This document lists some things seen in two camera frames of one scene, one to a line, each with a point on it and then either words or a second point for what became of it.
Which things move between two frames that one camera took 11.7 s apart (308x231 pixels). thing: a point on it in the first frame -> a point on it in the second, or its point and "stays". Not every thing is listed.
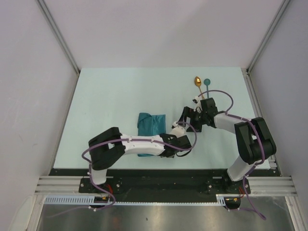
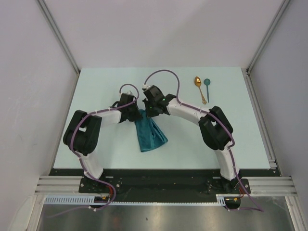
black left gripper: [171, 136] -> [137, 116]
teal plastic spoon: [207, 82] stays
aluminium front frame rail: [259, 186] stays
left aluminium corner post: [58, 32] stays
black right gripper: [189, 112] -> [149, 113]
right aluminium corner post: [282, 7] stays
